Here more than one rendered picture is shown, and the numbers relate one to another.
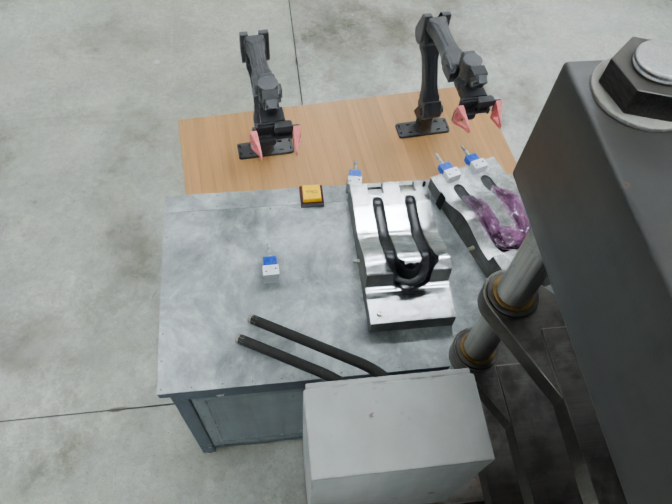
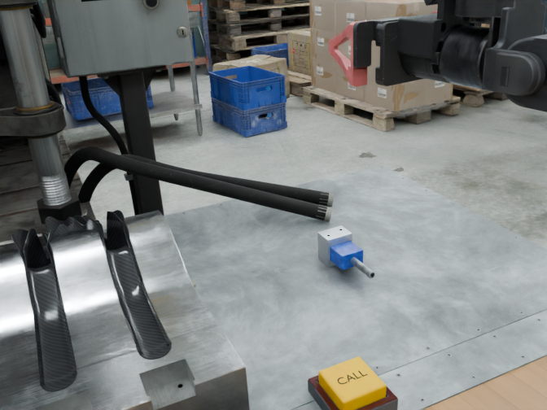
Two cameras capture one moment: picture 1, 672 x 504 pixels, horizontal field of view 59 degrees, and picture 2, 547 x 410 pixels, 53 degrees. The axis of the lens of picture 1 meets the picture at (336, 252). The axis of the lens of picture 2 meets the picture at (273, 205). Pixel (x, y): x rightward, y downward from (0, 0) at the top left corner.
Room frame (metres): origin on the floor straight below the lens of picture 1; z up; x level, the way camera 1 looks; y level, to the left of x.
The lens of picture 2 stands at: (1.72, -0.09, 1.31)
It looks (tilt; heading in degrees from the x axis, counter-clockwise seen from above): 25 degrees down; 168
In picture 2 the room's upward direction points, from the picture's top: 3 degrees counter-clockwise
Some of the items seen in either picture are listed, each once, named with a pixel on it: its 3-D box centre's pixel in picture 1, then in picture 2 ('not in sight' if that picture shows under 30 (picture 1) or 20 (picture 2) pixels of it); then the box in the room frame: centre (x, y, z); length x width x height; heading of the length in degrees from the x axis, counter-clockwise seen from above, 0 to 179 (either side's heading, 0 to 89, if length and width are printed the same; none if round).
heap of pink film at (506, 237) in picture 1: (501, 213); not in sight; (1.17, -0.53, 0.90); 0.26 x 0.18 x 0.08; 28
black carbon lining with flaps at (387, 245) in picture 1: (404, 235); (83, 280); (1.04, -0.21, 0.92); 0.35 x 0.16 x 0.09; 11
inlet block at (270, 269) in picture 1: (270, 261); (349, 257); (0.95, 0.21, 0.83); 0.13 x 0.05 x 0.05; 12
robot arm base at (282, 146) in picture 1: (264, 141); not in sight; (1.44, 0.29, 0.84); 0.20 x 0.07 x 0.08; 107
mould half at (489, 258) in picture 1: (500, 220); not in sight; (1.17, -0.54, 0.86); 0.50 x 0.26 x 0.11; 28
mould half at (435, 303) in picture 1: (399, 248); (96, 302); (1.02, -0.20, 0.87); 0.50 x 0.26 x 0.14; 11
